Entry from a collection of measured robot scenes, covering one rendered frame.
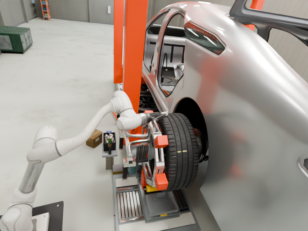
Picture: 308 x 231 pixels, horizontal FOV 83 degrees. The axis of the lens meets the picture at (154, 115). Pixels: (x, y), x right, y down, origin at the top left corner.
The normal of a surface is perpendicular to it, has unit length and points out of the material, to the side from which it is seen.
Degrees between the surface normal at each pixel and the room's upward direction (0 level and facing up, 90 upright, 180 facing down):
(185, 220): 0
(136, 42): 90
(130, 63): 90
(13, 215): 5
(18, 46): 90
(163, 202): 0
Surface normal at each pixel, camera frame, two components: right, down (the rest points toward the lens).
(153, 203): 0.12, -0.85
